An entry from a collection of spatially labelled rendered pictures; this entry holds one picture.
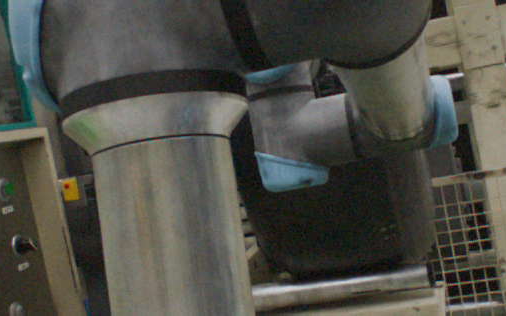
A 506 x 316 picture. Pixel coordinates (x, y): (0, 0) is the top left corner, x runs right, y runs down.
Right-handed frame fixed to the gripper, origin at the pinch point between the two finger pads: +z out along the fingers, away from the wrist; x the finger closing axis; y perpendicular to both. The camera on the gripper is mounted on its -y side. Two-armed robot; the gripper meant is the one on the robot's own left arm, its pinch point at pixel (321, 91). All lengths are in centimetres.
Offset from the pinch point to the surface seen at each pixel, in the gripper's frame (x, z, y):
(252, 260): 24.1, 31.5, -26.2
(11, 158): 56, 4, 0
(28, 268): 56, 4, -19
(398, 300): -4.0, 17.2, -35.1
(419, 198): -10.8, 9.8, -18.5
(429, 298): -9.2, 16.0, -35.2
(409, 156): -10.7, 5.9, -11.7
